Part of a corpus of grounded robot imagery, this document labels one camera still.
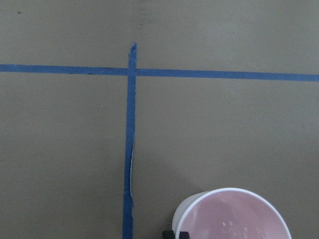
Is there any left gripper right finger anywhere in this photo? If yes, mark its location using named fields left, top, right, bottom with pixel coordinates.
left=179, top=232, right=189, bottom=239

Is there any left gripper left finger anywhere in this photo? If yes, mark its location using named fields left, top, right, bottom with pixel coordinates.
left=162, top=230, right=174, bottom=239

